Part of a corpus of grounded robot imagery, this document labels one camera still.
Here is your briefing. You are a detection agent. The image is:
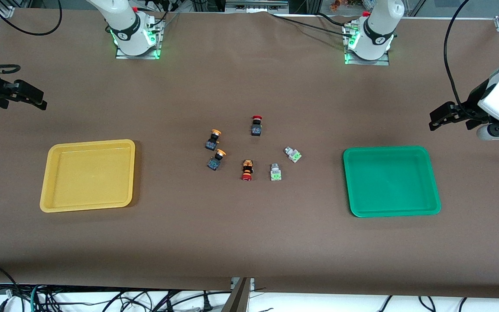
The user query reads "orange button switch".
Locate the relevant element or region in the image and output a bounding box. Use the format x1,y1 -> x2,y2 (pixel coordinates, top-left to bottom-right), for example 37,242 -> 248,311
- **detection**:
207,149 -> 227,171
205,129 -> 222,151

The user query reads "green plastic tray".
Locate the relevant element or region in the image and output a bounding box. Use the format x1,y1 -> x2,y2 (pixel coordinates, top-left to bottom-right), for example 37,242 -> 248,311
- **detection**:
343,146 -> 442,218

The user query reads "yellow plastic tray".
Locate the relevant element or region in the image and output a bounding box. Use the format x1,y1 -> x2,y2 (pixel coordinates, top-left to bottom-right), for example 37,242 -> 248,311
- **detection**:
39,139 -> 136,213

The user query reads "red pushbutton orange contact block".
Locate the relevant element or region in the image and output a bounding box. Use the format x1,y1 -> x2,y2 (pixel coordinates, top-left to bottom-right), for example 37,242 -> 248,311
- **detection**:
241,159 -> 255,182

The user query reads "brown table cover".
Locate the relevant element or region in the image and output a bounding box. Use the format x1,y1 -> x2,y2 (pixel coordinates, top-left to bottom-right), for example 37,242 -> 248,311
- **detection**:
0,9 -> 499,299

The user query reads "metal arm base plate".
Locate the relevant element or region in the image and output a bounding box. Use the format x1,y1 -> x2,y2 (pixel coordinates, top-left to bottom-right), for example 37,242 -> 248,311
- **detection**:
115,17 -> 164,60
344,22 -> 391,66

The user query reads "teal cable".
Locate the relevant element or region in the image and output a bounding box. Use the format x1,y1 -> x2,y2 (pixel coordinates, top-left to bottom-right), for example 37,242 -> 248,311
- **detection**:
29,284 -> 43,312

